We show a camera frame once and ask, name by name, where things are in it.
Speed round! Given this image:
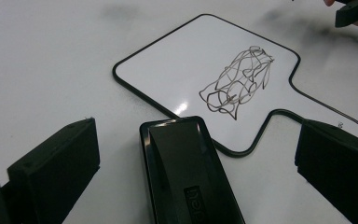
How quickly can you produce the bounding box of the small whiteboard with handle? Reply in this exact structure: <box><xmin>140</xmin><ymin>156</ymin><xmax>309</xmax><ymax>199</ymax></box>
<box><xmin>112</xmin><ymin>13</ymin><xmax>358</xmax><ymax>159</ymax></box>

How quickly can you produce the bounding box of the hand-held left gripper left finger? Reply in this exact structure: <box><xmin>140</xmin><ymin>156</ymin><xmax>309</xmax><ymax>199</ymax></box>
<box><xmin>1</xmin><ymin>117</ymin><xmax>101</xmax><ymax>224</ymax></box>

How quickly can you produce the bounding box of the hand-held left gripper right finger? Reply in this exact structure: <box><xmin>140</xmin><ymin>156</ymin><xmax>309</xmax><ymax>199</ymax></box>
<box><xmin>294</xmin><ymin>119</ymin><xmax>358</xmax><ymax>224</ymax></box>

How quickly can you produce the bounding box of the black whiteboard eraser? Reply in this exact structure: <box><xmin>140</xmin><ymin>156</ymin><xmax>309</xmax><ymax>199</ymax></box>
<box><xmin>139</xmin><ymin>116</ymin><xmax>246</xmax><ymax>224</ymax></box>

